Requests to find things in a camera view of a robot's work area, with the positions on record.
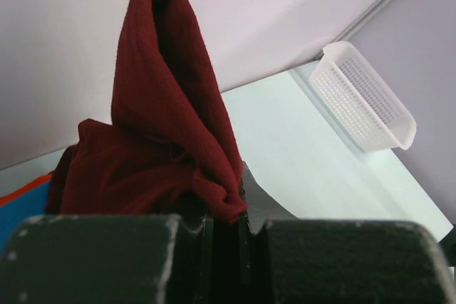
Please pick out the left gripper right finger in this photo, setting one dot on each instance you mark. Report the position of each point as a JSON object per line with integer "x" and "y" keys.
{"x": 295, "y": 260}

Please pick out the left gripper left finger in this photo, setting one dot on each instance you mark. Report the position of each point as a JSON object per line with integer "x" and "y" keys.
{"x": 108, "y": 259}

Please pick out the dark red t shirt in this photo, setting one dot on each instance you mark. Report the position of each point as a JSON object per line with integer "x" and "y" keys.
{"x": 169, "y": 134}

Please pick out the folded blue t shirt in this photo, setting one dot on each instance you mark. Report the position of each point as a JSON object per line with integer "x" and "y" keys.
{"x": 29, "y": 204}

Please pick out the folded orange t shirt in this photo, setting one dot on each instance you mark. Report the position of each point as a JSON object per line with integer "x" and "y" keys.
{"x": 26, "y": 188}

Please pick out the white plastic basket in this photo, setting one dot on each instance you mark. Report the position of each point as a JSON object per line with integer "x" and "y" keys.
{"x": 360, "y": 100}

